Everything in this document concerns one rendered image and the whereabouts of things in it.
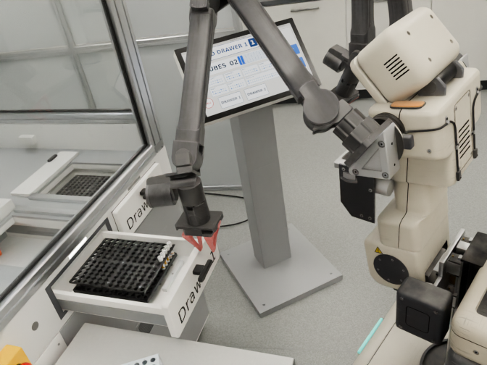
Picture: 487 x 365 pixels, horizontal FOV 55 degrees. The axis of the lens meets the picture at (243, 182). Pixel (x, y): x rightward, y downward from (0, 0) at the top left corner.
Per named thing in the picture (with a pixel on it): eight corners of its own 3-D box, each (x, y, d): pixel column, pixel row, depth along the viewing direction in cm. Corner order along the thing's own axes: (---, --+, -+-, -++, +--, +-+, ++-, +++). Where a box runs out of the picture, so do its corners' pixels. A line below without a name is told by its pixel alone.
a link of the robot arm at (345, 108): (358, 112, 99) (356, 118, 105) (323, 80, 101) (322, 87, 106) (327, 143, 100) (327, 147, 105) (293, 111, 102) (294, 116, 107)
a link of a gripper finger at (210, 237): (201, 240, 120) (192, 211, 115) (227, 242, 118) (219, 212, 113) (190, 258, 115) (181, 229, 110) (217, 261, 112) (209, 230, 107)
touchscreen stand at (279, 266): (342, 279, 230) (332, 81, 176) (261, 318, 217) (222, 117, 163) (291, 227, 270) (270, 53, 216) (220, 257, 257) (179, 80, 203)
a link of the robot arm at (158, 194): (189, 146, 103) (198, 152, 111) (138, 153, 104) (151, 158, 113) (194, 201, 102) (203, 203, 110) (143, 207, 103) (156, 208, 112)
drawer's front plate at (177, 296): (219, 256, 133) (212, 225, 127) (178, 339, 110) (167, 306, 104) (214, 256, 133) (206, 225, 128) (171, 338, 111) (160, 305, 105)
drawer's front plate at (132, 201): (167, 188, 168) (159, 162, 162) (127, 241, 145) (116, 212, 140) (162, 188, 169) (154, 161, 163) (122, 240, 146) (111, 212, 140)
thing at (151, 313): (211, 256, 131) (206, 238, 128) (172, 328, 111) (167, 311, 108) (91, 243, 145) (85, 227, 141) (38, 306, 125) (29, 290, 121)
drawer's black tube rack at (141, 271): (179, 261, 131) (174, 244, 127) (151, 310, 117) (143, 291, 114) (111, 254, 138) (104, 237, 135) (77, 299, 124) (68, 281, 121)
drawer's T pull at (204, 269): (213, 262, 119) (212, 258, 118) (202, 283, 113) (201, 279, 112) (200, 261, 120) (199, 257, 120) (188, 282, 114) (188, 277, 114)
